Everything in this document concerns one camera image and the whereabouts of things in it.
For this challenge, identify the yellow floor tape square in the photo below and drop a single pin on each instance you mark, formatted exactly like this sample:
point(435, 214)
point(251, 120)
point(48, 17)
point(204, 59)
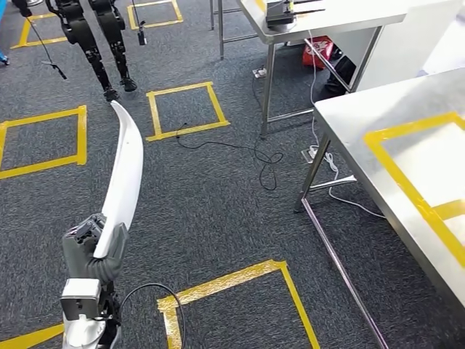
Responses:
point(81, 135)
point(154, 115)

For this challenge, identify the black humanoid robot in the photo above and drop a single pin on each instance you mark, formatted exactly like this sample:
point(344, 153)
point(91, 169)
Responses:
point(81, 36)

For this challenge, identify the white curved plastic part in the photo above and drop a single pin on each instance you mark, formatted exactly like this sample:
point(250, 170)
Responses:
point(123, 183)

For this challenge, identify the black bag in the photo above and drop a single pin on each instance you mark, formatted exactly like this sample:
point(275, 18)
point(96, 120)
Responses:
point(341, 72)

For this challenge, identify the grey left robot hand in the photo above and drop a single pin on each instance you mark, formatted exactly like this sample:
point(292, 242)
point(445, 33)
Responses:
point(78, 255)

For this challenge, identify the white power strip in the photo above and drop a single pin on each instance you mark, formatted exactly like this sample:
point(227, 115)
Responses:
point(310, 154)
point(259, 72)

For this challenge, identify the steel table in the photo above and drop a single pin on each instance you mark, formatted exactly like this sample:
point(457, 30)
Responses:
point(345, 21)

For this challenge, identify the person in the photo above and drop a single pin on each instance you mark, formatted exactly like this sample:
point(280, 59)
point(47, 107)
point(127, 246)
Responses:
point(4, 59)

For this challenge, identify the black device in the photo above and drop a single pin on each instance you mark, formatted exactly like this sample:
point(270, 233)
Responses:
point(279, 19)

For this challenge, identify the red printed bag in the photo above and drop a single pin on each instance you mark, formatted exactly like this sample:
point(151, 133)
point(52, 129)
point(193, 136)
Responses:
point(319, 53)

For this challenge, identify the white board panel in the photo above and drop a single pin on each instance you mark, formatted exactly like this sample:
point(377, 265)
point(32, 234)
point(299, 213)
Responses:
point(399, 53)

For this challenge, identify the steel workbench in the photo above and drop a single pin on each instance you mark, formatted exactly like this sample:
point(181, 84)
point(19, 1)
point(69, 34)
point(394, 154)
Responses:
point(356, 125)

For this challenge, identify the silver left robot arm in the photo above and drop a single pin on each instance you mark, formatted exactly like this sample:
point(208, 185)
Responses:
point(78, 337)

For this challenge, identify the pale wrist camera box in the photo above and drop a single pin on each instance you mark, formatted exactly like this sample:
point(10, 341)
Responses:
point(80, 301)

